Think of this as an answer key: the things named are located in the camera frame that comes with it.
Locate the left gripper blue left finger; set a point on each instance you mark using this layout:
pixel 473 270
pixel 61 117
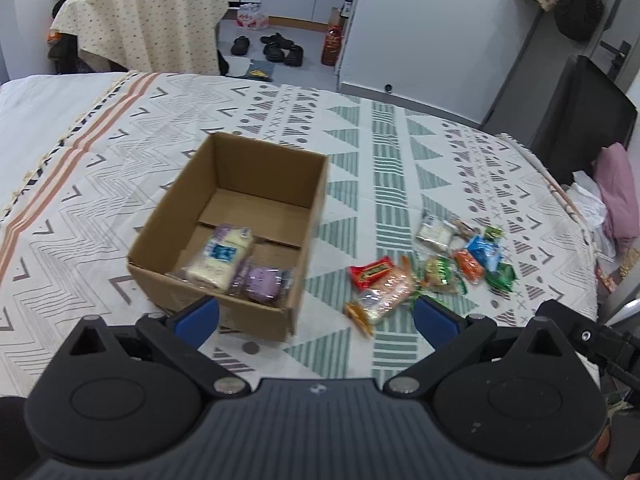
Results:
pixel 174 341

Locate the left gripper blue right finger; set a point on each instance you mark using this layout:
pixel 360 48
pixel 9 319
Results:
pixel 457 342

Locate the white blueberry bread packet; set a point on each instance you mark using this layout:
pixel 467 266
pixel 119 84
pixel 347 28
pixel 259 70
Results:
pixel 215 264

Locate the purple round snack packet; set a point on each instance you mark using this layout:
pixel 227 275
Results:
pixel 261 284

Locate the red candy bar packet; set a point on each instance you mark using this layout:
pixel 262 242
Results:
pixel 364 276

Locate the green date snack packet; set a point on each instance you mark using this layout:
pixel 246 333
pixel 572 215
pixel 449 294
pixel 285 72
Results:
pixel 414 300

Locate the green white biscuit packet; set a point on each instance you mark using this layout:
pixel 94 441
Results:
pixel 439 275

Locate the orange snack packet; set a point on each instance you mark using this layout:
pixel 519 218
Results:
pixel 470 268

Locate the dark green snack packet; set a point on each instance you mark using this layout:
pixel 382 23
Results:
pixel 503 278

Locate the orange cracker stick packet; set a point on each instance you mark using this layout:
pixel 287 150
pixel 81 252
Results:
pixel 385 295

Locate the white wafer snack packet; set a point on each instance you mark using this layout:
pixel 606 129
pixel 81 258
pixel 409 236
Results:
pixel 435 233

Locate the brown nut bar packet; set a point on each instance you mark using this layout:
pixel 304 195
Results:
pixel 463 230

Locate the green blue snack packet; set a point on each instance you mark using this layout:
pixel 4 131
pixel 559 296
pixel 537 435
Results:
pixel 493 233

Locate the brown cardboard box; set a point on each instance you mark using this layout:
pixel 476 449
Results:
pixel 236 224

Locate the pink pillow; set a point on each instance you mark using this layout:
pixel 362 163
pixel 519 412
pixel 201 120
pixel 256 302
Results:
pixel 613 174

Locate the patterned bed cover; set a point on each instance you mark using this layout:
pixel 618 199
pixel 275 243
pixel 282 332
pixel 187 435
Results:
pixel 85 159

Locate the black chair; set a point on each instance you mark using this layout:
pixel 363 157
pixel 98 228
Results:
pixel 586 114

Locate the black shoe pair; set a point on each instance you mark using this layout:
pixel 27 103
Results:
pixel 278 49

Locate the red bottle on floor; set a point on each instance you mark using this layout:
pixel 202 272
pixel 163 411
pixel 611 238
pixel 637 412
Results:
pixel 332 46

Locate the table with dotted cloth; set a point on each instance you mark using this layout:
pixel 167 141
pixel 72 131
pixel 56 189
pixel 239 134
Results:
pixel 151 36

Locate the pack of water bottles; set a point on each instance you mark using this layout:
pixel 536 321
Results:
pixel 251 16

